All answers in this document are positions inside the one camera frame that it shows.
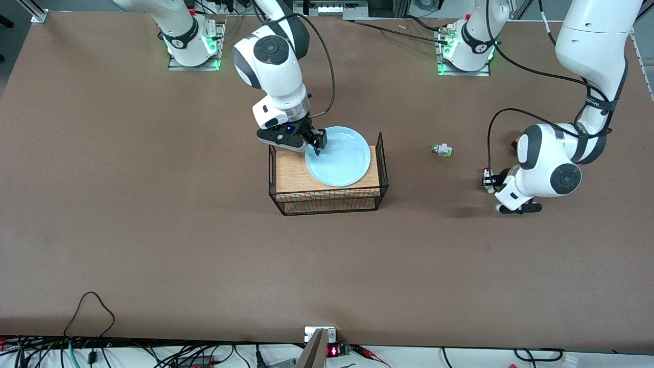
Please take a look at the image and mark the light blue round plate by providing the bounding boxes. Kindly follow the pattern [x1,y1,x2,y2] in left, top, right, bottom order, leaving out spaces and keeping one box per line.
[305,126,372,188]

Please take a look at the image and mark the wooden shelf board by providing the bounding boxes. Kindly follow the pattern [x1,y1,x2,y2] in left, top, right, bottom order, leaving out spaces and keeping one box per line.
[276,146,381,195]

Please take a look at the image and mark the red test clip leads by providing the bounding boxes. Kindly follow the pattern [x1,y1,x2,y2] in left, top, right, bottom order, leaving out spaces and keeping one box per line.
[352,345,392,368]

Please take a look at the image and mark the black power adapter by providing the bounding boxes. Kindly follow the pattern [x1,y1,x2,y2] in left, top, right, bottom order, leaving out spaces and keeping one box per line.
[175,355,216,368]

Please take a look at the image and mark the black wire basket shelf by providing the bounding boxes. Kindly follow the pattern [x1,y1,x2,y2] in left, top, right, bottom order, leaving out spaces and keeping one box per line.
[268,132,389,216]

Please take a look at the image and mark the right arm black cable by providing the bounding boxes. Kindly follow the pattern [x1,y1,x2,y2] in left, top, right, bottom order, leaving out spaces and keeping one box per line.
[255,0,336,121]

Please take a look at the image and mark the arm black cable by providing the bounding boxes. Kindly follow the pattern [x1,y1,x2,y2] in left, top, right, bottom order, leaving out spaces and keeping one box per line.
[487,0,616,177]
[255,0,336,121]

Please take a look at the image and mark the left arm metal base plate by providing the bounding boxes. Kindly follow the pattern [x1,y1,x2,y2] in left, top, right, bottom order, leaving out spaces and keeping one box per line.
[436,26,492,77]

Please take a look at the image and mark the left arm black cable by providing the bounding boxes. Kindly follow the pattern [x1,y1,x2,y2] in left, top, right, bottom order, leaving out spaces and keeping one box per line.
[487,0,616,177]

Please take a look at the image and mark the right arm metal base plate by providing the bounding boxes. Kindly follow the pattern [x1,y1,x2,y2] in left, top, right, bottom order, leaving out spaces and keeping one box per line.
[168,20,226,71]

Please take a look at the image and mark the long black table cable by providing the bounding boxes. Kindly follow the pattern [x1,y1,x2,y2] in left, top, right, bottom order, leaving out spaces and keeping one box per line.
[352,19,451,43]

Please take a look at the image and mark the black cable loop with connector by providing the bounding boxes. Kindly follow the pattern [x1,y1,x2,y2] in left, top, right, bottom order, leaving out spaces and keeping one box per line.
[513,348,578,368]

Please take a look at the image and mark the perforated metal edge rail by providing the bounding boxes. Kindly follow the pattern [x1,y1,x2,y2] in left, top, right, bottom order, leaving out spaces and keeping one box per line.
[630,35,654,100]

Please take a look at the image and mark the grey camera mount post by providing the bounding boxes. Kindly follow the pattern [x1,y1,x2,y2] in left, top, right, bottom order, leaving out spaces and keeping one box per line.
[295,326,338,368]

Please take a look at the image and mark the thin black looped cable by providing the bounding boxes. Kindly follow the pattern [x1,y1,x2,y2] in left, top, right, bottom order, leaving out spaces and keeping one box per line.
[63,291,115,340]

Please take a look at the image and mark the aluminium profile corner post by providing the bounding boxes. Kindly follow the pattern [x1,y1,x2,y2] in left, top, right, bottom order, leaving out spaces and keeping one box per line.
[16,0,50,24]

